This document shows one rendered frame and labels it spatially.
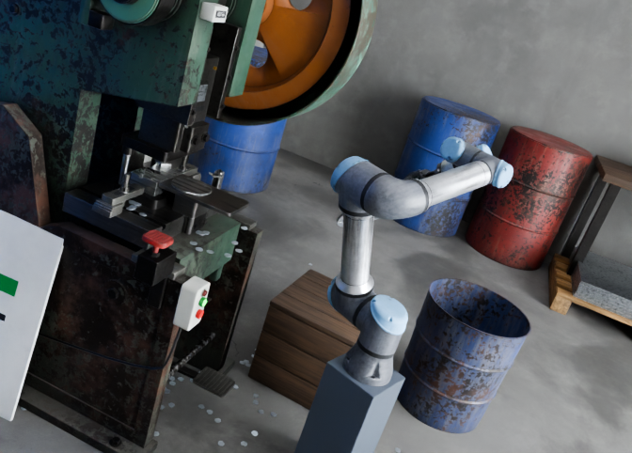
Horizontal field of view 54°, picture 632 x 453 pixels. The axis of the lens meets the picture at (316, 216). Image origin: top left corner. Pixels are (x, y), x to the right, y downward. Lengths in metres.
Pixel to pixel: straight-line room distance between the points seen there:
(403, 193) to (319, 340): 0.88
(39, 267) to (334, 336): 1.00
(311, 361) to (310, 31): 1.16
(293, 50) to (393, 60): 2.95
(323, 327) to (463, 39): 3.16
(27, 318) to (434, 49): 3.74
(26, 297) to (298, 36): 1.17
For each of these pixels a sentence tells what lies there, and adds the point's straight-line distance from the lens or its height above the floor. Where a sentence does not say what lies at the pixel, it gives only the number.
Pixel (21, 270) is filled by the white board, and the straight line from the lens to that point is 2.03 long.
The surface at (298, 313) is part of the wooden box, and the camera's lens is 2.29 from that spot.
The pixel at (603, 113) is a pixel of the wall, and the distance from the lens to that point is 4.98.
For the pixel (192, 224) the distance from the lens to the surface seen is 1.93.
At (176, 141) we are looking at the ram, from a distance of 1.86.
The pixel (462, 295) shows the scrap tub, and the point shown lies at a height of 0.41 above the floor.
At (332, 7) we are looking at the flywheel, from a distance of 2.06.
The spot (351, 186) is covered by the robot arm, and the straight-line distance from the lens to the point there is 1.62.
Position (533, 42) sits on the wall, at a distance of 4.93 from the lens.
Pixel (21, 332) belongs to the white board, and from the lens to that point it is 2.07.
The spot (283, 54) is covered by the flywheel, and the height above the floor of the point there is 1.20.
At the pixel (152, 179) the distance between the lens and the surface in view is 1.94.
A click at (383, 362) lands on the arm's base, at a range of 1.86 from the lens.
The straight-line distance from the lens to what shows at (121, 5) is 1.63.
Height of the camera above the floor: 1.49
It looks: 21 degrees down
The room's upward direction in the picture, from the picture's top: 18 degrees clockwise
